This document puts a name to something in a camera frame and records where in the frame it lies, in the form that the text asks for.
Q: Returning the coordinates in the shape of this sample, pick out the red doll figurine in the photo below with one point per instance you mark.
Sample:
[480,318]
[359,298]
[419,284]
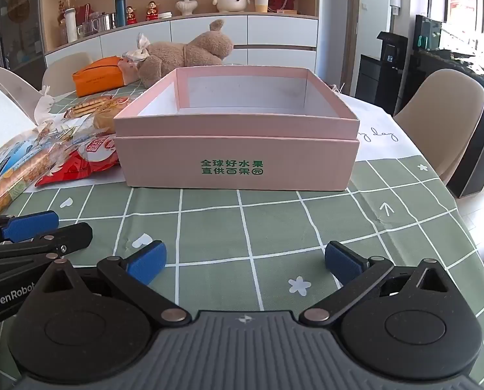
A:
[152,11]
[131,15]

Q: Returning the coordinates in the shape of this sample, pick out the beige plaid bow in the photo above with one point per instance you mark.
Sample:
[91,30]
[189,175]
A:
[138,48]

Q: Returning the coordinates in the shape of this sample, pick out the small red ornament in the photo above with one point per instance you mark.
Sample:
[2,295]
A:
[61,13]

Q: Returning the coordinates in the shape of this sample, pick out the yellow white cup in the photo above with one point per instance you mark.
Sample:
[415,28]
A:
[261,2]

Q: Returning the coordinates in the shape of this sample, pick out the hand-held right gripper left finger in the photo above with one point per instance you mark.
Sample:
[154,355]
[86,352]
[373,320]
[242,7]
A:
[148,258]

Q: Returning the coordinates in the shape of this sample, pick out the red sandwich biscuit packet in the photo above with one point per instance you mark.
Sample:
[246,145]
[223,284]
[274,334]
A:
[85,107]

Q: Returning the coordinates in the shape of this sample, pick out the white vase with flowers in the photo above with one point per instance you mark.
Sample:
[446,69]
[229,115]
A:
[185,6]

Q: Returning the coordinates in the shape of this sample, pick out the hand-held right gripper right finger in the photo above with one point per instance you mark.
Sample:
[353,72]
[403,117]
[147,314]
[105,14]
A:
[341,260]

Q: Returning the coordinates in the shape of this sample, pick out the large red snack packet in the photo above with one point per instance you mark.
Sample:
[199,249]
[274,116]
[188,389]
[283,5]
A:
[79,162]

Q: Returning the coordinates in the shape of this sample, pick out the steel kettle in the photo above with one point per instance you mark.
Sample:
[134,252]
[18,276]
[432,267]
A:
[104,22]

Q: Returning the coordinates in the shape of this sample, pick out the black water dispenser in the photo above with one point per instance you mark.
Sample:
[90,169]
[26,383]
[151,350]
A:
[382,77]

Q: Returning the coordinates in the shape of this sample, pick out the blue thermos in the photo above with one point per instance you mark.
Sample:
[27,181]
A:
[120,10]

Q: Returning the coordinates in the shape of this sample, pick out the green checked tablecloth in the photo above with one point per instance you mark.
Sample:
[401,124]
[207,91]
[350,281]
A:
[225,219]

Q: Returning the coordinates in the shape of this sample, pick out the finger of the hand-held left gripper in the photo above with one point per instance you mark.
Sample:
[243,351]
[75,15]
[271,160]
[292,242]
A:
[31,225]
[69,237]

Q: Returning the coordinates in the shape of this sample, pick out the pink cardboard box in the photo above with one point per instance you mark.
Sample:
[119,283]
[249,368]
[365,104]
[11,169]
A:
[234,158]

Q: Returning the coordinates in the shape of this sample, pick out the white bottle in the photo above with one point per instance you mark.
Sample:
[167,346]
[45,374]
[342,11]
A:
[70,26]

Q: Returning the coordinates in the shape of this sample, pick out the beige chair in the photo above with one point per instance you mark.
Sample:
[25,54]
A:
[65,73]
[437,118]

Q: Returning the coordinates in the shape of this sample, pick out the glass mugs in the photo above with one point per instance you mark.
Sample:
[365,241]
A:
[87,27]

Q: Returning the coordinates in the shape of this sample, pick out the round bun packet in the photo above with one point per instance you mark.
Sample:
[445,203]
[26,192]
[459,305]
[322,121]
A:
[104,121]

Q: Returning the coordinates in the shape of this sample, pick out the white printed tote bag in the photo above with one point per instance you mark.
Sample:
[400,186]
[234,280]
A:
[0,118]

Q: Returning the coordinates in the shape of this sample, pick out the pale grey chair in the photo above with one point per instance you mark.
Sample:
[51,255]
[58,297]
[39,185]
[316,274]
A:
[10,79]

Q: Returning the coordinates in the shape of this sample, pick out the brown teddy bear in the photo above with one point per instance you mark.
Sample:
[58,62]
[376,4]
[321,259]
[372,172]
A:
[193,50]

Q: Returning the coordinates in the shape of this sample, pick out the orange tissue box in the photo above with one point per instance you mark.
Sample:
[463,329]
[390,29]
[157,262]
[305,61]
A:
[98,77]

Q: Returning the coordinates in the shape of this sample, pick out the glass fish tank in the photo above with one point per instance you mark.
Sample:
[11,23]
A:
[461,20]

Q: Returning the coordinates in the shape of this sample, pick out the blue snack bag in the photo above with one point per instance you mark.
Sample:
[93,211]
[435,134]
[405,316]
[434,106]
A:
[10,170]

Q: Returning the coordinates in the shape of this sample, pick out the white round lid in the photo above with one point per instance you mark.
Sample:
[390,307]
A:
[165,15]

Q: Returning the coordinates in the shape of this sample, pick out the white wooden wall cabinet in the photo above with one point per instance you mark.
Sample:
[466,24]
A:
[274,32]

